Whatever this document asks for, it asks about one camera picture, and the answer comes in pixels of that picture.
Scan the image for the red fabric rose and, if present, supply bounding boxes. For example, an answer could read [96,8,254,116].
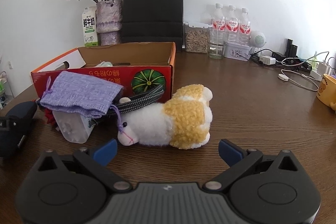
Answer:
[35,99,57,128]

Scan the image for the translucent white plastic container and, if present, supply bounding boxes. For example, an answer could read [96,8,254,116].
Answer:
[52,111,96,144]

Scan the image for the white and yellow plush toy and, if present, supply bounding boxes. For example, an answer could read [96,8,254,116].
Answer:
[117,84,213,149]

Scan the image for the red orange cardboard box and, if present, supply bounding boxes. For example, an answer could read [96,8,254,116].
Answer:
[31,42,176,102]

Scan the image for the yellow bear mug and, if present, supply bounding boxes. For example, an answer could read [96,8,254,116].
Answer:
[316,74,336,111]

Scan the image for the white tin box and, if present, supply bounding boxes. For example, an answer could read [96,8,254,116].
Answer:
[223,42,251,61]

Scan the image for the black device on desk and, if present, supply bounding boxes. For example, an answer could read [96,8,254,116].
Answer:
[250,39,301,68]

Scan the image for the clear glass jar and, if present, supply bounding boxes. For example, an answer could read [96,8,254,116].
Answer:
[208,42,226,60]

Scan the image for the white round speaker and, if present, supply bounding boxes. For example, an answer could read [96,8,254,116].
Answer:
[249,31,266,54]

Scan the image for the water bottle red label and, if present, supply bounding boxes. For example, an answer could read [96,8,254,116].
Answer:
[238,8,251,45]
[226,5,239,42]
[210,3,226,44]

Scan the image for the clear jar of seeds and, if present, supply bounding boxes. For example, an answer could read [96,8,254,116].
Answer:
[184,22,211,54]

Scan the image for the white green milk carton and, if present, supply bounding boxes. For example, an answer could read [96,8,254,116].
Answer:
[82,6,98,47]

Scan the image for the purple textured vase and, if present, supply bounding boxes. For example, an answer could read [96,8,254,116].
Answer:
[96,0,122,46]

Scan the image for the black paper shopping bag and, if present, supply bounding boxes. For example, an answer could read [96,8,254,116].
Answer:
[121,0,183,51]

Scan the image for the purple knitted drawstring pouch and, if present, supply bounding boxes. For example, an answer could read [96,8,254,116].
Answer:
[39,71,123,119]

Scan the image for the black braided strap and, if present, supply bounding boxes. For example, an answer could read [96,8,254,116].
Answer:
[107,84,166,117]

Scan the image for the white round cable puck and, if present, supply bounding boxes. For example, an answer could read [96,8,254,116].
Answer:
[278,69,320,92]

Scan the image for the white charger with cables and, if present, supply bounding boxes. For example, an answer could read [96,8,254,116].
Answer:
[282,50,336,81]

